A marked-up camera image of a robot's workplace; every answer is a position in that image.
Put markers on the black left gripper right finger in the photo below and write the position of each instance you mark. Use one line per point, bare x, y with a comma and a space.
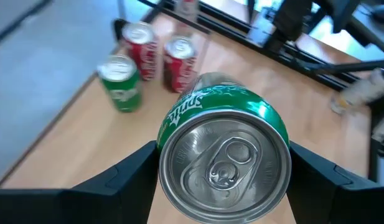
335, 199

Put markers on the red cola can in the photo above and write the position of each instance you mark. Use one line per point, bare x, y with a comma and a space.
143, 49
179, 65

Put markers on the green Sprite can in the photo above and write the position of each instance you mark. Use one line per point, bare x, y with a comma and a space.
120, 84
226, 168

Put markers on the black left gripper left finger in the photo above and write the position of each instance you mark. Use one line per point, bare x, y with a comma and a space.
86, 202

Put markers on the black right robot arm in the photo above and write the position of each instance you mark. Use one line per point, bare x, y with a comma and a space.
288, 18

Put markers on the black aluminium table frame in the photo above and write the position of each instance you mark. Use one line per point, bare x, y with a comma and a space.
303, 60

